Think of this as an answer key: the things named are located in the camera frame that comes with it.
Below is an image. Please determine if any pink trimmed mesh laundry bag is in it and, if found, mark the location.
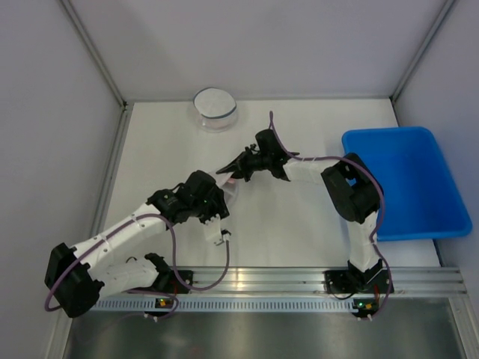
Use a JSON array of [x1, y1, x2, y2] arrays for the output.
[[218, 174, 239, 208]]

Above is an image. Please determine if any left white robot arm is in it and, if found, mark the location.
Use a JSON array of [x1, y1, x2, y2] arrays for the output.
[[44, 171, 232, 318]]

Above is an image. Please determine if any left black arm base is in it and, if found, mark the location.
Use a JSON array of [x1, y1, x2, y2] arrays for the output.
[[134, 253, 190, 295]]

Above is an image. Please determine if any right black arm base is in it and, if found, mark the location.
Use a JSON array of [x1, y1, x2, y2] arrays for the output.
[[324, 259, 394, 299]]

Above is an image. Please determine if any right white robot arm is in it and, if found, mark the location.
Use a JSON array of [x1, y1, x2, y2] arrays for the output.
[[216, 129, 384, 283]]

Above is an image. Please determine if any blue plastic bin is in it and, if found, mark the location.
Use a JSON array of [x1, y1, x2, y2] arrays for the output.
[[342, 126, 472, 242]]

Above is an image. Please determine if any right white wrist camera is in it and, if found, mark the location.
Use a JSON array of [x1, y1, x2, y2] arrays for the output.
[[245, 144, 260, 154]]

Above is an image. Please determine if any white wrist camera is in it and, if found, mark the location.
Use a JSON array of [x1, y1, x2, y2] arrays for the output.
[[245, 144, 260, 154], [204, 215, 231, 246]]

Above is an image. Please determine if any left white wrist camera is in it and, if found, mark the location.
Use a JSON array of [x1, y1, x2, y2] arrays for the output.
[[204, 215, 231, 246]]

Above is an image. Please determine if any left aluminium frame post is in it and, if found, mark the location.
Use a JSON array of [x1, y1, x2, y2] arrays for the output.
[[55, 0, 130, 109]]

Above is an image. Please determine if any aluminium frame post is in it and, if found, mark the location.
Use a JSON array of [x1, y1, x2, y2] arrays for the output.
[[389, 0, 459, 106], [55, 0, 130, 109]]

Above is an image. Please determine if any slotted grey cable duct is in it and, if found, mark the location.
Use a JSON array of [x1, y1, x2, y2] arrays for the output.
[[89, 297, 379, 312]]

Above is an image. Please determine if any aluminium front rail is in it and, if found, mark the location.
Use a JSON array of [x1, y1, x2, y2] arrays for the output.
[[61, 266, 469, 297]]

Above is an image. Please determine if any right aluminium frame post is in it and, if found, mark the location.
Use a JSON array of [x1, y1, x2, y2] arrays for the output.
[[389, 0, 459, 106]]

